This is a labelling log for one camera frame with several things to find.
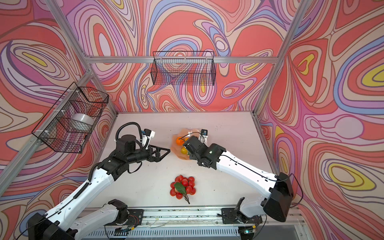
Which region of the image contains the black wire basket back wall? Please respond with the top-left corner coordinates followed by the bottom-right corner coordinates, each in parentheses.
top-left (151, 50), bottom-right (216, 86)

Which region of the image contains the aluminium front rail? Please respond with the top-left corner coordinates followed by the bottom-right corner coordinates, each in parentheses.
top-left (59, 205), bottom-right (307, 229)

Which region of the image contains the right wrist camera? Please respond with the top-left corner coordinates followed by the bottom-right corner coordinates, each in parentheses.
top-left (201, 129), bottom-right (208, 136)

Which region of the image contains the small fake orange tangerine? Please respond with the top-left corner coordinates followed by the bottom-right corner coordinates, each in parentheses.
top-left (176, 137), bottom-right (185, 146)

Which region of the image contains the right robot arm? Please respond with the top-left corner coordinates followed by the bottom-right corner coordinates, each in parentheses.
top-left (183, 136), bottom-right (294, 223)

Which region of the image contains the black wire basket left wall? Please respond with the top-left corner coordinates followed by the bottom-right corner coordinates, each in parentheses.
top-left (32, 83), bottom-right (109, 154)

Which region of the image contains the black wire basket wall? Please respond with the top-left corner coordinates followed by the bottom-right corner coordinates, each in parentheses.
top-left (32, 83), bottom-right (109, 154)
top-left (151, 50), bottom-right (216, 86)

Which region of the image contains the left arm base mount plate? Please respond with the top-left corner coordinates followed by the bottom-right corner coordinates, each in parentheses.
top-left (106, 209), bottom-right (144, 227)

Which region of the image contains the white tape roll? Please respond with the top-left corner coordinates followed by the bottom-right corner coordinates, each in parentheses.
top-left (70, 113), bottom-right (95, 132)

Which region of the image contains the pink faceted fruit bowl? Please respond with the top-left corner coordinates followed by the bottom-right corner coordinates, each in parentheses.
top-left (171, 129), bottom-right (208, 160)

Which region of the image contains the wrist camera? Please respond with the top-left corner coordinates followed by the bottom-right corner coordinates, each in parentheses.
top-left (201, 129), bottom-right (208, 136)
top-left (142, 129), bottom-right (156, 148)

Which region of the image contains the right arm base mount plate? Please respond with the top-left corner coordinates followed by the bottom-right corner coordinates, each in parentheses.
top-left (217, 208), bottom-right (263, 226)

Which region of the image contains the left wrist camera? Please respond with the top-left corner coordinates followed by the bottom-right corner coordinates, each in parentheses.
top-left (142, 129), bottom-right (156, 148)

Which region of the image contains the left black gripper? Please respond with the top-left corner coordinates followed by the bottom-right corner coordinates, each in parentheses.
top-left (125, 143), bottom-right (170, 166)

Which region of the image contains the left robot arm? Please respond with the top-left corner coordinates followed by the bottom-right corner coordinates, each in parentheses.
top-left (27, 134), bottom-right (171, 240)

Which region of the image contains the red berry cluster with leaf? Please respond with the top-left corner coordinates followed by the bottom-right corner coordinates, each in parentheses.
top-left (170, 175), bottom-right (197, 204)

